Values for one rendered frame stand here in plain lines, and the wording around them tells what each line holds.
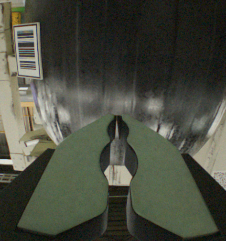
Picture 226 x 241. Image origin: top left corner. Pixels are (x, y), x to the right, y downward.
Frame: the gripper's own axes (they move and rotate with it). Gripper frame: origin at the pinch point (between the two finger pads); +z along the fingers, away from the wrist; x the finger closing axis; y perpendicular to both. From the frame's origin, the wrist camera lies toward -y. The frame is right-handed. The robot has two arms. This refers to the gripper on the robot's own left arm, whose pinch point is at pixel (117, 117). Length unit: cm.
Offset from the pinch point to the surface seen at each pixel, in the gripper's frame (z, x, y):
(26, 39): 10.0, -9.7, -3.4
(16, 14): 842, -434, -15
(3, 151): 797, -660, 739
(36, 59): 9.3, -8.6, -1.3
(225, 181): 24, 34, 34
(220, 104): 8.9, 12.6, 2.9
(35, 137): 62, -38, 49
